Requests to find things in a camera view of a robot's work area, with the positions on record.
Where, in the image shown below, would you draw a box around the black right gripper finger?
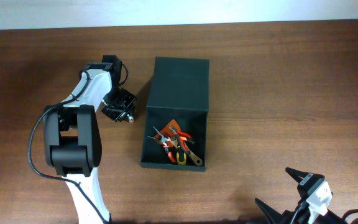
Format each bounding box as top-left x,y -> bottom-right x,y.
255,198 -> 283,224
285,167 -> 306,184

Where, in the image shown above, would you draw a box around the orange socket bit rail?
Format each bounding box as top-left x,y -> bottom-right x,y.
127,115 -> 134,123

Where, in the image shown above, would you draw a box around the orange scraper with tan handle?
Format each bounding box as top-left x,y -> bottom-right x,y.
155,119 -> 203,166

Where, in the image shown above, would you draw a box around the black box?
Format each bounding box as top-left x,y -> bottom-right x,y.
140,57 -> 209,172

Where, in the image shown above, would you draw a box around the small red cutting pliers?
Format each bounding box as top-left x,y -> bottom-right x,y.
170,125 -> 195,156

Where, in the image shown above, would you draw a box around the yellow black ratchet screwdriver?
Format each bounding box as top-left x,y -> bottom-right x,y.
177,142 -> 186,165

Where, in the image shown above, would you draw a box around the orange black needle-nose pliers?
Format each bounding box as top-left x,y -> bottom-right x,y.
149,127 -> 177,164

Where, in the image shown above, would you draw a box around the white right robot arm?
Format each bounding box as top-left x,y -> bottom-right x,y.
255,172 -> 358,224

